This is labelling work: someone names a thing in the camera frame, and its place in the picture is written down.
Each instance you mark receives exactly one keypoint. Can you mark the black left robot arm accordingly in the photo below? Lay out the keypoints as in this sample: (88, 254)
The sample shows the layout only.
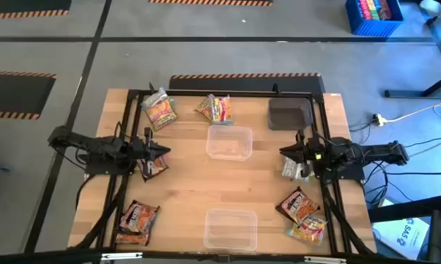
(96, 144)

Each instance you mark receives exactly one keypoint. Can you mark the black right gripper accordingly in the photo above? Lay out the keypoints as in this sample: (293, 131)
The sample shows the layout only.
(310, 152)

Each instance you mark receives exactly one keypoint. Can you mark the black desk foot bar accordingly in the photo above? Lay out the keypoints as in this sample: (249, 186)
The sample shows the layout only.
(407, 209)

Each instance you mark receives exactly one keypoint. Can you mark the white printed cardboard box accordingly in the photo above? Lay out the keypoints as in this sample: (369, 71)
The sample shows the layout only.
(400, 234)

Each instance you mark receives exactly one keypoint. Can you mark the white power strip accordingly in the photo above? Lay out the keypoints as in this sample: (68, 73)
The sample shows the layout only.
(378, 119)

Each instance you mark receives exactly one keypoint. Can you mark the yellow green box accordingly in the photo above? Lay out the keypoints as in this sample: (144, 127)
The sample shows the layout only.
(373, 9)

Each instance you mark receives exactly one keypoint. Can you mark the white floor object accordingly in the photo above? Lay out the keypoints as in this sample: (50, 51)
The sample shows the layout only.
(431, 5)

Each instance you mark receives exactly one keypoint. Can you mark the blue Maruchan ramen packet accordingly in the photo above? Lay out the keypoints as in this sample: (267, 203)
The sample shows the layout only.
(222, 110)
(309, 230)

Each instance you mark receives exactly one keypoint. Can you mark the black rig crossbeam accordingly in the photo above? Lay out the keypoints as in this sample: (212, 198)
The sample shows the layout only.
(41, 257)

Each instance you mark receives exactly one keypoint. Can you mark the grey plastic bin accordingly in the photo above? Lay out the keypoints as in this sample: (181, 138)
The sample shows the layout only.
(290, 113)

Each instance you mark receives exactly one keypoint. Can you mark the black aluminium table frame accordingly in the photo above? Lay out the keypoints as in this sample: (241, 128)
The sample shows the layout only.
(242, 94)

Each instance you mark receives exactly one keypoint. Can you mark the black hazard-striped floor mat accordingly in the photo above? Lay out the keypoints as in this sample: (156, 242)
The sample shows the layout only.
(22, 4)
(242, 83)
(209, 2)
(15, 93)

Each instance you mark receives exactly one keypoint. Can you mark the clear plastic container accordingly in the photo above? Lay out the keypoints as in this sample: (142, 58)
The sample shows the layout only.
(230, 229)

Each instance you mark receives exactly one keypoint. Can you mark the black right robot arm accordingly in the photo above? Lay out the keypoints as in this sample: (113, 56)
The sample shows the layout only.
(374, 152)

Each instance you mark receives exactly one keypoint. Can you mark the blue plastic crate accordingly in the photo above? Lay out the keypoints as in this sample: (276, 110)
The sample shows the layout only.
(374, 27)

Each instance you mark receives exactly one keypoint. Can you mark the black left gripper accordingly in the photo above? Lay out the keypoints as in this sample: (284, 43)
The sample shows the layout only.
(141, 148)

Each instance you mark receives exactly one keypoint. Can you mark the white noodle packet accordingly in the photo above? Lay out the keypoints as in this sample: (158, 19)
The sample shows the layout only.
(154, 167)

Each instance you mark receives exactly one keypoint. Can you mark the silver-blue snack packets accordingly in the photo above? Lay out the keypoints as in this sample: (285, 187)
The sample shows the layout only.
(229, 143)

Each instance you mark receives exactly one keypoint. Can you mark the silver metal bracket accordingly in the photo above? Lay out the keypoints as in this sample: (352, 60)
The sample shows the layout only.
(325, 260)
(121, 255)

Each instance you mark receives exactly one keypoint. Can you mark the pink red box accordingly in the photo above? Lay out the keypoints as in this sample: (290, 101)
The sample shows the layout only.
(364, 9)

